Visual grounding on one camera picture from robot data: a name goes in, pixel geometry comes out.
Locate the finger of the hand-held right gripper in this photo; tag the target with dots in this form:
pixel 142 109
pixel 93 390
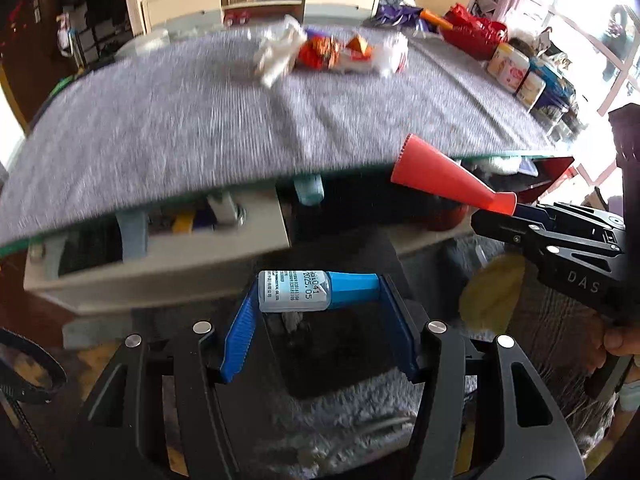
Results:
pixel 575 227
pixel 505 232

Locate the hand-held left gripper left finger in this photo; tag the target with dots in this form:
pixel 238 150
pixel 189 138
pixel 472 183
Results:
pixel 241 335

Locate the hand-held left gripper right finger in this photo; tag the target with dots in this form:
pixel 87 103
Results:
pixel 400 330

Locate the small bottle with blue cap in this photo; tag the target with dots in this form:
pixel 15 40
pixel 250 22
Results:
pixel 290 290

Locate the red plastic cone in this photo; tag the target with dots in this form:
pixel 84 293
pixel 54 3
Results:
pixel 430 170

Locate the person's right hand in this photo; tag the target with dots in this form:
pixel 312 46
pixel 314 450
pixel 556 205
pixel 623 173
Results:
pixel 622 342

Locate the red box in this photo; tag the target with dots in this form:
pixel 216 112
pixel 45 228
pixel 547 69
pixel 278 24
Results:
pixel 550 175

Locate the yellow cushion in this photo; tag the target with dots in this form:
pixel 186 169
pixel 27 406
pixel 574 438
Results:
pixel 490 295

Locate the brown striped sofa cover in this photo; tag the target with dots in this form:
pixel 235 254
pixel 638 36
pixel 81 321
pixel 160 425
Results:
pixel 560 350

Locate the grey fluffy rug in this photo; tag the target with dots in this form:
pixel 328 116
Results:
pixel 350 410

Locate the light blue table leg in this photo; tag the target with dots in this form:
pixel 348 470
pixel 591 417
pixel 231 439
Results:
pixel 309 191
pixel 132 237

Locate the blue box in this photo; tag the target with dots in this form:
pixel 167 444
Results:
pixel 555 82

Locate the red basket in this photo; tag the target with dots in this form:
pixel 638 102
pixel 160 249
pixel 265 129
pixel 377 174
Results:
pixel 475 35

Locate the grey table mat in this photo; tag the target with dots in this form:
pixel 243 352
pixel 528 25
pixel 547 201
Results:
pixel 200 125

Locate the white and orange packet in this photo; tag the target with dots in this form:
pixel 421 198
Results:
pixel 380 57

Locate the orange plastic cone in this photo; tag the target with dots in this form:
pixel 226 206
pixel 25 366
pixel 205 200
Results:
pixel 435 19

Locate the purple bag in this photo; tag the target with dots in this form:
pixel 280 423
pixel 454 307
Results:
pixel 397 15

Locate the orange snack wrapper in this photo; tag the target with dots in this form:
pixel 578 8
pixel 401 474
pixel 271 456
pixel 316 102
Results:
pixel 320 52

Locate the white crumpled paper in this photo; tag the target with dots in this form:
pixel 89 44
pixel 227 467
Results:
pixel 277 50

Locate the cream cabinet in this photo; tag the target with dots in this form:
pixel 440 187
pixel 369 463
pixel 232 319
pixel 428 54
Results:
pixel 190 7

